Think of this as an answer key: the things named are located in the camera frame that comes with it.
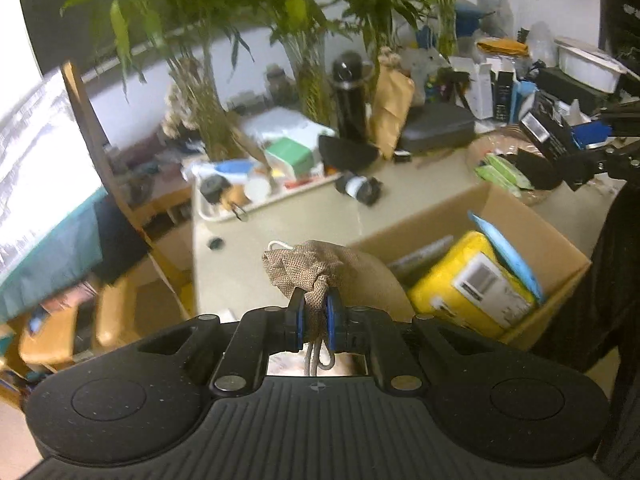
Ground black fabric pouch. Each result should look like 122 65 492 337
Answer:
514 151 564 192

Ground black mini tripod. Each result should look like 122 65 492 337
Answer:
439 66 472 112

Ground green packets in basket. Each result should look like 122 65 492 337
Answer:
473 153 534 192

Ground yellow packet with label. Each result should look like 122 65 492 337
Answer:
405 229 539 342

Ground blue tissue packet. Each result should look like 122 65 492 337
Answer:
467 211 546 307

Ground tall blue box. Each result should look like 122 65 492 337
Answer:
512 79 539 127

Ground dark jar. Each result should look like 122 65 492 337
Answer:
263 63 297 107

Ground green and white box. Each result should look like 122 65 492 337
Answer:
263 138 314 182

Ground glass vase with bamboo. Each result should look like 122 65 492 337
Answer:
345 0 428 63
250 0 362 127
60 0 253 162
425 0 497 59

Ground brown paper bag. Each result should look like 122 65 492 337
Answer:
367 46 417 162

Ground tall black box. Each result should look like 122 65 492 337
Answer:
492 66 517 124

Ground white plastic container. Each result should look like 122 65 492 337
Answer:
554 34 629 94

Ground dried white flowers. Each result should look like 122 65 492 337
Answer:
159 56 202 139

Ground wooden chair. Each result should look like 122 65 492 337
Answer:
17 60 198 376

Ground yellow and black bag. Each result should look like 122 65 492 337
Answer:
474 36 532 59

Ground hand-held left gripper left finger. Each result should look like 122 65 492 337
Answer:
135 287 307 396

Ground cork keychain with carabiner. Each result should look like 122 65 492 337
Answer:
226 186 250 222

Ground person's dark clothing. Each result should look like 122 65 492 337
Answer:
529 179 640 480

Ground grey zip case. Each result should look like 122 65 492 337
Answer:
399 104 479 157

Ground cardboard box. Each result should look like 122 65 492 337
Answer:
344 180 594 354

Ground black round jar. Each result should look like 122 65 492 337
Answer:
199 174 229 205

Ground black bag roll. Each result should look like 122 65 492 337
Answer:
333 169 385 207

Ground black thermos bottle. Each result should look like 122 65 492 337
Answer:
332 51 374 142

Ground white tray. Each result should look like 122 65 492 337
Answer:
191 159 347 224

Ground blue white bottle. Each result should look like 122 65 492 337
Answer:
181 158 254 182

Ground burlap drawstring bag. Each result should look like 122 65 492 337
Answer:
262 239 417 377

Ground tall white box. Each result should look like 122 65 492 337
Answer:
449 54 497 122

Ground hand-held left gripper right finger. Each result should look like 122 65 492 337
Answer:
324 287 501 395

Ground large white packet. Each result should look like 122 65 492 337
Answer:
239 106 337 162

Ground woven basket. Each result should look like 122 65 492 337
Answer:
464 126 577 207

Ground white bottle orange label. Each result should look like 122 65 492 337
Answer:
243 172 274 204

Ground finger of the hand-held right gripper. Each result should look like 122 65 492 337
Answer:
572 105 640 150
552 142 640 191

